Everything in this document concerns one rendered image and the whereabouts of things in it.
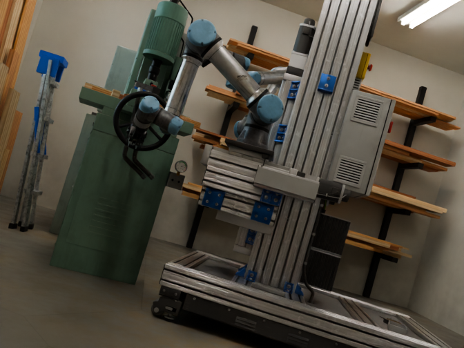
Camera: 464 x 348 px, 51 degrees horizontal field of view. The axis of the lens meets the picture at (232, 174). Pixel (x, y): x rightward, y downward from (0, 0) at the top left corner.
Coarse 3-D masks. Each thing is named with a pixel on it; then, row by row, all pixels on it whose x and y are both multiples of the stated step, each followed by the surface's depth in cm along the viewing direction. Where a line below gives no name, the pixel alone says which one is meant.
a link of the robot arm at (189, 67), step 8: (184, 48) 217; (184, 56) 215; (192, 56) 214; (200, 56) 215; (184, 64) 215; (192, 64) 215; (200, 64) 218; (184, 72) 214; (192, 72) 215; (176, 80) 216; (184, 80) 214; (192, 80) 216; (176, 88) 214; (184, 88) 214; (176, 96) 214; (184, 96) 215; (168, 104) 214; (176, 104) 213; (176, 112) 214; (160, 128) 213
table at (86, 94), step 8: (88, 88) 244; (80, 96) 243; (88, 96) 244; (96, 96) 245; (104, 96) 246; (88, 104) 260; (96, 104) 250; (104, 104) 246; (112, 104) 247; (128, 112) 242; (184, 128) 258; (192, 128) 259; (184, 136) 276
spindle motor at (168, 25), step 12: (156, 12) 266; (168, 12) 262; (180, 12) 265; (156, 24) 264; (168, 24) 263; (180, 24) 267; (156, 36) 262; (168, 36) 263; (180, 36) 270; (144, 48) 266; (156, 48) 262; (168, 48) 264; (168, 60) 265
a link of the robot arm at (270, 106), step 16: (192, 32) 199; (208, 32) 200; (192, 48) 209; (208, 48) 201; (224, 48) 205; (224, 64) 204; (240, 80) 204; (256, 96) 204; (272, 96) 204; (256, 112) 206; (272, 112) 204
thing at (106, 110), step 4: (104, 108) 246; (108, 108) 247; (112, 108) 247; (104, 112) 246; (108, 112) 247; (112, 112) 247; (112, 116) 247; (120, 116) 249; (124, 116) 249; (128, 116) 250; (124, 120) 249; (128, 120) 250; (152, 124) 253; (156, 128) 254; (160, 132) 255; (172, 136) 256; (176, 136) 257
